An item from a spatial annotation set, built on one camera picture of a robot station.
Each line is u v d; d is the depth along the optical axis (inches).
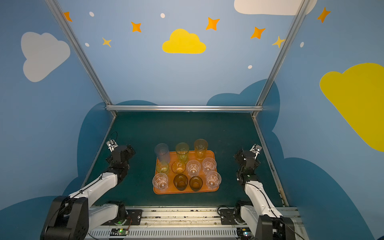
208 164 35.7
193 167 35.7
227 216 29.6
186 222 28.9
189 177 31.7
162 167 34.8
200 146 35.7
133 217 29.4
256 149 29.4
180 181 33.0
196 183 33.4
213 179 34.3
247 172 26.0
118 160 26.5
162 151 34.7
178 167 35.6
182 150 35.2
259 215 17.2
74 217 16.2
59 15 27.9
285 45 32.4
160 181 33.8
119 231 27.8
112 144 29.0
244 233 28.1
